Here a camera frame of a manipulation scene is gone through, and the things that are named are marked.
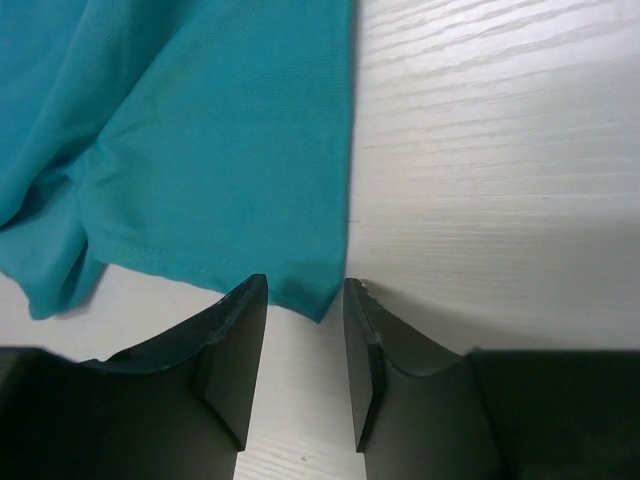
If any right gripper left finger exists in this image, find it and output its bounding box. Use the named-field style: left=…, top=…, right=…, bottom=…
left=1, top=274, right=268, bottom=479

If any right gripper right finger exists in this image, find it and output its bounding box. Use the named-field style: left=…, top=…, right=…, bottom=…
left=343, top=278, right=639, bottom=479

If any blue t shirt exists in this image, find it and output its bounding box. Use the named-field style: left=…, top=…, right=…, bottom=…
left=1, top=1, right=356, bottom=321

